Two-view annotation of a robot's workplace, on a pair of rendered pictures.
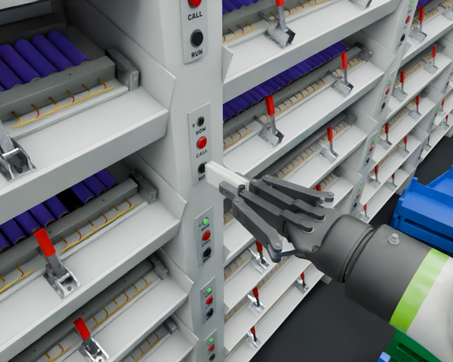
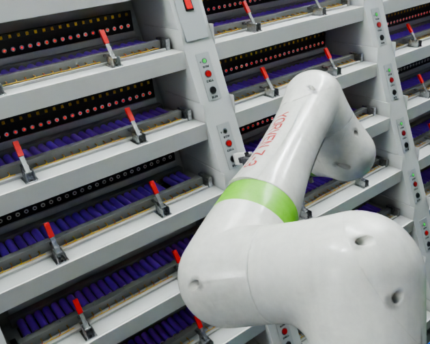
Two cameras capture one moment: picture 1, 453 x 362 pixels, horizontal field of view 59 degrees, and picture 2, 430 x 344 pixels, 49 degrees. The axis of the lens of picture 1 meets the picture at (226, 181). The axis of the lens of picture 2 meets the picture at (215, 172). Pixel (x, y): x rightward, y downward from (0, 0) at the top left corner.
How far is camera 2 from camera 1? 81 cm
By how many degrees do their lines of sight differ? 34
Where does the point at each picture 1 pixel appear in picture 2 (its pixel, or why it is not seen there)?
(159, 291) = not seen: hidden behind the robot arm
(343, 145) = (377, 177)
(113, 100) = (181, 123)
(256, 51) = (256, 101)
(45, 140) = (152, 136)
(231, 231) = not seen: hidden behind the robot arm
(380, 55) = (381, 107)
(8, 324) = (138, 225)
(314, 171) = (349, 194)
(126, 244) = (195, 201)
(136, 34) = (188, 95)
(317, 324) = not seen: outside the picture
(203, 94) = (224, 117)
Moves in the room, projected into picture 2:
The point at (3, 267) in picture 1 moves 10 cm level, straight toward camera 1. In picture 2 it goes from (136, 205) to (149, 209)
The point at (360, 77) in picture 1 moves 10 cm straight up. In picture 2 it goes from (366, 123) to (360, 93)
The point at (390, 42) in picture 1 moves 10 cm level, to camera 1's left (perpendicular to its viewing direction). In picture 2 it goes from (383, 96) to (353, 104)
